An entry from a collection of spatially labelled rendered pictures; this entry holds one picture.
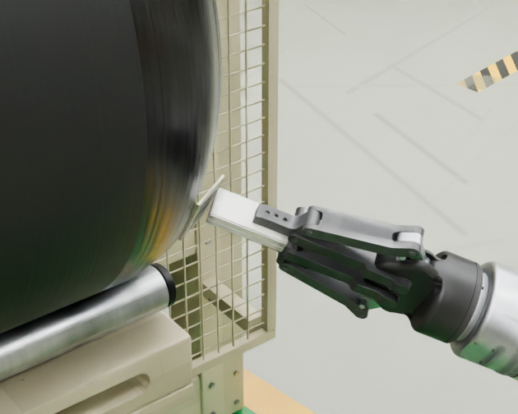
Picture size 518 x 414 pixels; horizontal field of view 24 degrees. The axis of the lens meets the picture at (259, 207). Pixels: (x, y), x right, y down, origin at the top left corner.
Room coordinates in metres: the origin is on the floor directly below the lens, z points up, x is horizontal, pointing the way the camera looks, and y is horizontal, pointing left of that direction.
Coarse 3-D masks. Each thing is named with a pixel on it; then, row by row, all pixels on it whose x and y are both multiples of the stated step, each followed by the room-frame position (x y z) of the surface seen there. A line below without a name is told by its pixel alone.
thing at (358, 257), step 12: (300, 240) 0.83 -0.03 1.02; (312, 240) 0.83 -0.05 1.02; (324, 252) 0.83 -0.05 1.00; (336, 252) 0.83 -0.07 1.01; (348, 252) 0.83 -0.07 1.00; (360, 252) 0.83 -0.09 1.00; (372, 252) 0.84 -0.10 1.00; (348, 264) 0.83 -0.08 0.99; (360, 264) 0.83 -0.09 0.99; (372, 264) 0.82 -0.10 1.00; (372, 276) 0.82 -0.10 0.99; (384, 276) 0.82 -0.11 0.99; (396, 276) 0.82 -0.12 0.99; (396, 288) 0.82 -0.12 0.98; (408, 288) 0.81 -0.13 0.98
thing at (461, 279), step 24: (384, 264) 0.82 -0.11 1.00; (408, 264) 0.82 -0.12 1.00; (432, 264) 0.82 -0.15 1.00; (456, 264) 0.83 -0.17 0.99; (384, 288) 0.83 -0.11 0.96; (432, 288) 0.82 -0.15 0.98; (456, 288) 0.81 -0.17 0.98; (480, 288) 0.81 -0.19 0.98; (408, 312) 0.84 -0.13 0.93; (432, 312) 0.80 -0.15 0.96; (456, 312) 0.80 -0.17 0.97; (432, 336) 0.81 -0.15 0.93; (456, 336) 0.80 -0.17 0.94
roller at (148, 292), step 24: (120, 288) 0.89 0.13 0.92; (144, 288) 0.90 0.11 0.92; (168, 288) 0.91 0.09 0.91; (72, 312) 0.86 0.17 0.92; (96, 312) 0.87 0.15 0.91; (120, 312) 0.88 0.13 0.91; (144, 312) 0.89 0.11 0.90; (0, 336) 0.82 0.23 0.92; (24, 336) 0.83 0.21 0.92; (48, 336) 0.83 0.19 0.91; (72, 336) 0.84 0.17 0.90; (96, 336) 0.86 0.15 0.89; (0, 360) 0.80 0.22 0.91; (24, 360) 0.81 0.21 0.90
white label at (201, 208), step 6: (222, 180) 0.86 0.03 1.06; (216, 186) 0.85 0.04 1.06; (210, 192) 0.84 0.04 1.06; (204, 198) 0.83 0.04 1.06; (210, 198) 0.86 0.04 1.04; (198, 204) 0.83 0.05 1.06; (204, 204) 0.84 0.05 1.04; (198, 210) 0.84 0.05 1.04; (204, 210) 0.87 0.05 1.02; (192, 216) 0.83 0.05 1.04; (198, 216) 0.86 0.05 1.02; (192, 222) 0.85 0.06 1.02; (186, 228) 0.84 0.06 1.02; (186, 234) 0.85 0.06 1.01; (180, 240) 0.85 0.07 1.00
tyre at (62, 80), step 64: (0, 0) 0.72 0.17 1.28; (64, 0) 0.75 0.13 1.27; (128, 0) 0.77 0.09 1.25; (192, 0) 0.81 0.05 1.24; (0, 64) 0.71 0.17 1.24; (64, 64) 0.73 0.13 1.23; (128, 64) 0.76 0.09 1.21; (192, 64) 0.79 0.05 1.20; (0, 128) 0.70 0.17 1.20; (64, 128) 0.72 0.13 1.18; (128, 128) 0.75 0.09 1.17; (192, 128) 0.79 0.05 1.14; (0, 192) 0.69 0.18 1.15; (64, 192) 0.72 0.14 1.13; (128, 192) 0.76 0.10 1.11; (192, 192) 0.81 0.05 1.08; (0, 256) 0.70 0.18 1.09; (64, 256) 0.74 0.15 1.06; (128, 256) 0.79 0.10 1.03; (0, 320) 0.74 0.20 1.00
